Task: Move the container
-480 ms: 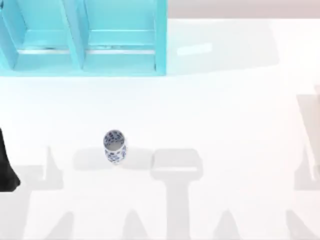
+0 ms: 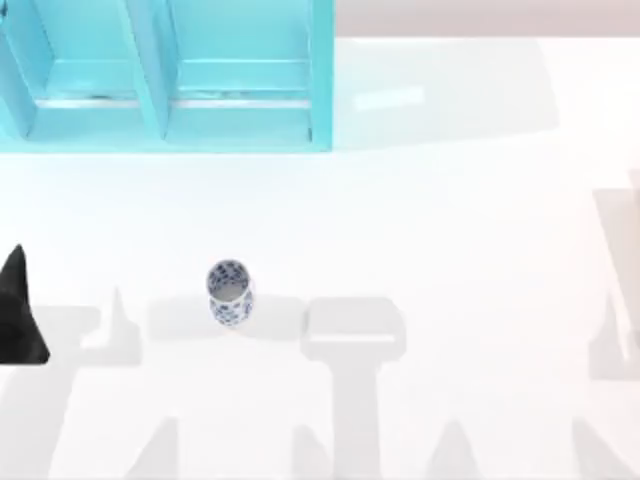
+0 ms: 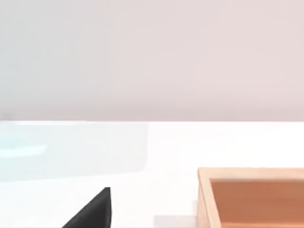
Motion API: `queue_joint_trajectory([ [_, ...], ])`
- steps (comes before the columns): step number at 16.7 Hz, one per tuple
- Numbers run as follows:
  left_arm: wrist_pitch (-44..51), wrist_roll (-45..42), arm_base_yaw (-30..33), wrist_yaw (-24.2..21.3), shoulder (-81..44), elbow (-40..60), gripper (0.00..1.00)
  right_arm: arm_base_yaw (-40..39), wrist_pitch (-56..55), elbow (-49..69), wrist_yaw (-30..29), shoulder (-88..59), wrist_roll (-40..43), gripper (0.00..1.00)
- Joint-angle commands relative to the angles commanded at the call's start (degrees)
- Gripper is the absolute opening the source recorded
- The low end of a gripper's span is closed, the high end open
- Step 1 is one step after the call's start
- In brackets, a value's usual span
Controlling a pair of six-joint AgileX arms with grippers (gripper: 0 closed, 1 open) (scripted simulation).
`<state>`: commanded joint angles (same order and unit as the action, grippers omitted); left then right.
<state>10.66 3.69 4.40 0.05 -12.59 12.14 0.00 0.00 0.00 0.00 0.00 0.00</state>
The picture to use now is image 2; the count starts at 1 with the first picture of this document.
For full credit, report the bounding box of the blue and white cup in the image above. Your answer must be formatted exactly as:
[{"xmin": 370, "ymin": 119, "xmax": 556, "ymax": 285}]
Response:
[{"xmin": 206, "ymin": 258, "xmax": 255, "ymax": 330}]

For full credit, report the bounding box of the light blue rack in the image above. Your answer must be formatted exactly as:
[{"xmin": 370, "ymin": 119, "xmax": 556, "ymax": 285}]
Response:
[{"xmin": 0, "ymin": 0, "xmax": 335, "ymax": 155}]

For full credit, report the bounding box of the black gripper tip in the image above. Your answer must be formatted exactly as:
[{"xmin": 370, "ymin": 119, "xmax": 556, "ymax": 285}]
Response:
[{"xmin": 0, "ymin": 243, "xmax": 52, "ymax": 366}]

